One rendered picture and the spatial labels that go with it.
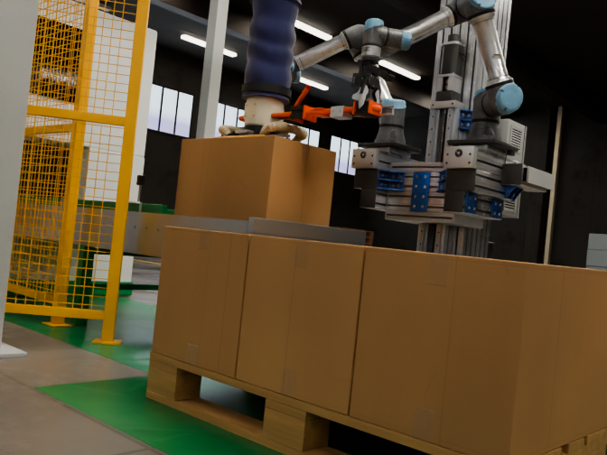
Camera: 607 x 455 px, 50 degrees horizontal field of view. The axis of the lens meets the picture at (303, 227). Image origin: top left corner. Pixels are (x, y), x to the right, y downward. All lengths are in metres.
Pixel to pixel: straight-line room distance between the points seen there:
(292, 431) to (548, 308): 0.70
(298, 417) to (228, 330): 0.34
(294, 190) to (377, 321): 1.31
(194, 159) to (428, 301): 1.78
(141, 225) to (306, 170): 0.80
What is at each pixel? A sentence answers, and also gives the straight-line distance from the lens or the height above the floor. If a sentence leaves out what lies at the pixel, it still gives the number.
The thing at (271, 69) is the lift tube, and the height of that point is 1.27.
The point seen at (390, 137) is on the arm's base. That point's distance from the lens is 3.17.
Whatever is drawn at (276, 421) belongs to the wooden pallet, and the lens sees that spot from 1.75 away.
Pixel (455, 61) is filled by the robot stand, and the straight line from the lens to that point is 3.21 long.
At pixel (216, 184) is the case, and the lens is 2.87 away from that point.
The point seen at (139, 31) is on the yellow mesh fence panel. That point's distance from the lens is 3.14.
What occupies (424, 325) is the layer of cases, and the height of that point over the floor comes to 0.39.
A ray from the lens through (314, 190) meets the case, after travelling 2.84.
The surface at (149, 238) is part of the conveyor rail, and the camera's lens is 2.98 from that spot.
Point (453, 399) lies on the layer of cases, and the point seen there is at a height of 0.25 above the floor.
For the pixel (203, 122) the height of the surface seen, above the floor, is 1.49.
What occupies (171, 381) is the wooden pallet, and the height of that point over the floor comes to 0.08.
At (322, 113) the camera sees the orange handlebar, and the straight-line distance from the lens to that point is 2.74.
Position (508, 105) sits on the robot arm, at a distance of 2.82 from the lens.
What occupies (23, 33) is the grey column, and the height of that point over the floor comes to 1.21.
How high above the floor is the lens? 0.54
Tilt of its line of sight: 1 degrees up
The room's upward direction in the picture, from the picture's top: 6 degrees clockwise
